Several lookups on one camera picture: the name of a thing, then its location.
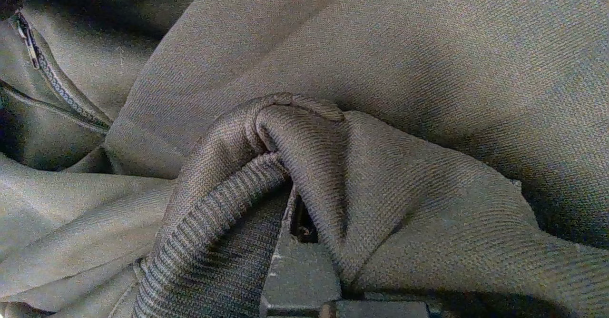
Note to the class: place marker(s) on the black garment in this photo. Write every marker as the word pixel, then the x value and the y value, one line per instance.
pixel 380 70

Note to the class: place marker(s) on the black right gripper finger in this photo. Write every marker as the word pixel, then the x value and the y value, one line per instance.
pixel 299 275

